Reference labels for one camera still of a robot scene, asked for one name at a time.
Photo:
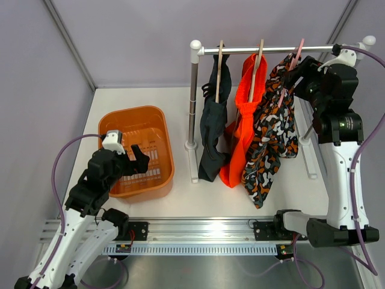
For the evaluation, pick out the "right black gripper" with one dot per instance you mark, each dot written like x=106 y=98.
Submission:
x=308 y=69

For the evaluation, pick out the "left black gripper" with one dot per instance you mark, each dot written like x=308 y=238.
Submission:
x=141 y=161

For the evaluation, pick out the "pink plastic hanger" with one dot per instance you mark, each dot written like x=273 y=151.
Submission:
x=292 y=66

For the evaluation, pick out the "beige hanger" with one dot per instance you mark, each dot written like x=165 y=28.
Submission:
x=255 y=68
x=220 y=57

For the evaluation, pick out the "camouflage patterned shorts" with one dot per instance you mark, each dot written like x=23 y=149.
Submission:
x=275 y=136

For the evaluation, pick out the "dark navy shorts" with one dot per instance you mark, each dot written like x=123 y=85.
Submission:
x=213 y=121

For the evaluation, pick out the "orange shorts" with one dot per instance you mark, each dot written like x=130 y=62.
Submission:
x=242 y=130

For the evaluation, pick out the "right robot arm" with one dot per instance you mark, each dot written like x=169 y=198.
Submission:
x=329 y=89

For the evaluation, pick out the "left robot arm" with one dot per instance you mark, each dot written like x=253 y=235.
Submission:
x=66 y=259

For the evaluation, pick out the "orange plastic basket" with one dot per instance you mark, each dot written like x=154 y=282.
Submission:
x=146 y=127

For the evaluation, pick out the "metal clothes rack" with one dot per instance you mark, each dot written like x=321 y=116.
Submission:
x=197 y=51

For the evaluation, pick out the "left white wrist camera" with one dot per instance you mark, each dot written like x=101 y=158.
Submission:
x=113 y=142

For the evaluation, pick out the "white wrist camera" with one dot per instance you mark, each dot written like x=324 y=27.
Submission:
x=113 y=142
x=343 y=54

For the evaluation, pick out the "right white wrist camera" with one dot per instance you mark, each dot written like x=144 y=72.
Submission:
x=343 y=54

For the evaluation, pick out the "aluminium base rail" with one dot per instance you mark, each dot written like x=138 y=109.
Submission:
x=200 y=237

